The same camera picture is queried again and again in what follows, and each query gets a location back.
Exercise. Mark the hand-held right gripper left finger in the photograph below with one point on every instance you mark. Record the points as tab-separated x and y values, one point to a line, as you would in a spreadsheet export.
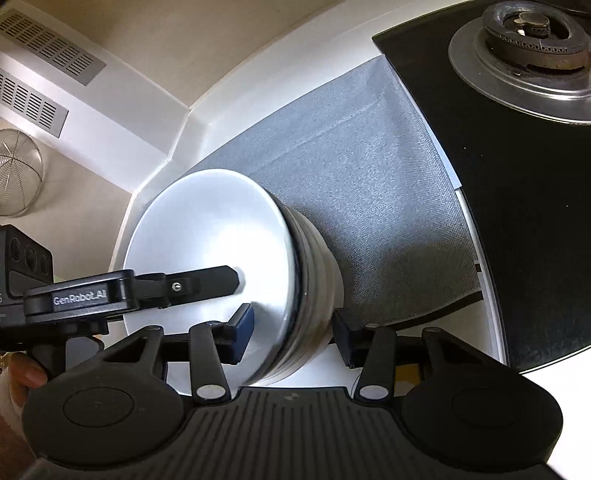
242	332

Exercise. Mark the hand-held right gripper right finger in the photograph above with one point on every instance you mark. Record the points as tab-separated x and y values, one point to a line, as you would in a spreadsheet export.
346	339

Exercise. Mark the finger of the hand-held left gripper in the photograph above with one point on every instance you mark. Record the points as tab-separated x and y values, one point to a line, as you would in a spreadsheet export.
198	284

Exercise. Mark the white bowl blue pattern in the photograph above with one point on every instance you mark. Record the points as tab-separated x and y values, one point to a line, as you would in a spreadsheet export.
207	221

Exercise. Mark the person's left hand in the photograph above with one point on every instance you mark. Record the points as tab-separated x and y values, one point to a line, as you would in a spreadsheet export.
23	374

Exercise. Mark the grey fabric mat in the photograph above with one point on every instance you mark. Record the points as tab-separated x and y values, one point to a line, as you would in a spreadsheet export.
369	184

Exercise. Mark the grey vent grille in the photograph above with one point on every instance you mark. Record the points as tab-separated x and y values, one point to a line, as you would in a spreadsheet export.
51	46
27	104

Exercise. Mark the black glass gas stove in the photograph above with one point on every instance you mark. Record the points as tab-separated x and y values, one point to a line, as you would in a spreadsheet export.
508	207

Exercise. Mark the metal gas burner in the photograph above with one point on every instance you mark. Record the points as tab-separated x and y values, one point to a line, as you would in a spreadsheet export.
485	69

